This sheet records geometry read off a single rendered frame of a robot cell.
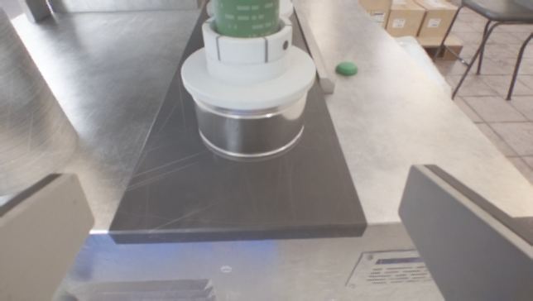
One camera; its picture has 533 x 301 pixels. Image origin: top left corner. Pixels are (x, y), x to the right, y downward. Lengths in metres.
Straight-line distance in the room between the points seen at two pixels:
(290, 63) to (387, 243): 0.12
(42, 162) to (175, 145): 0.08
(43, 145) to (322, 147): 0.16
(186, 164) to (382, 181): 0.11
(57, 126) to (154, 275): 0.11
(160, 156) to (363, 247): 0.13
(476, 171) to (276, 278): 0.14
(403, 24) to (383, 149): 2.83
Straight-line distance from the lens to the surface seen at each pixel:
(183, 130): 0.18
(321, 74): 0.23
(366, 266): 0.20
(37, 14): 0.50
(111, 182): 0.18
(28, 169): 0.20
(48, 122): 0.20
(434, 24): 3.17
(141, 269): 0.20
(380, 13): 2.90
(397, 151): 0.20
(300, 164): 0.15
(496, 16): 2.35
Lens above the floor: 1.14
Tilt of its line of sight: 43 degrees down
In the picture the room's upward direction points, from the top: straight up
